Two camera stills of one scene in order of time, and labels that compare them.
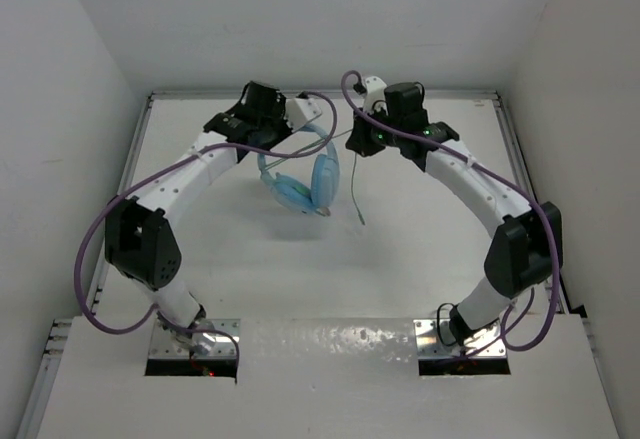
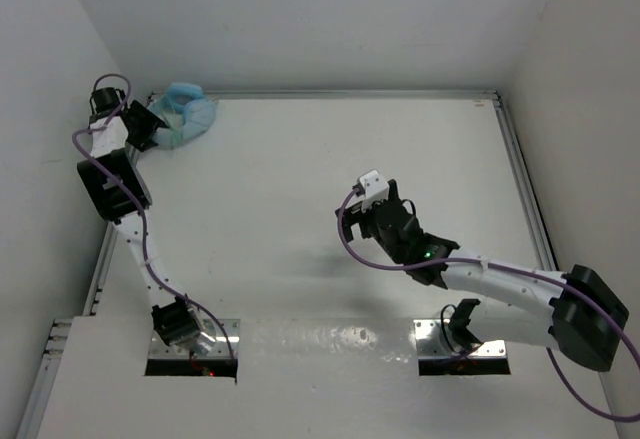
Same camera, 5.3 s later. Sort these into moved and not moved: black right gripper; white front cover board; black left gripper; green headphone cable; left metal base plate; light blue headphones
Moved: green headphone cable; light blue headphones; black left gripper; black right gripper
Not moved: white front cover board; left metal base plate
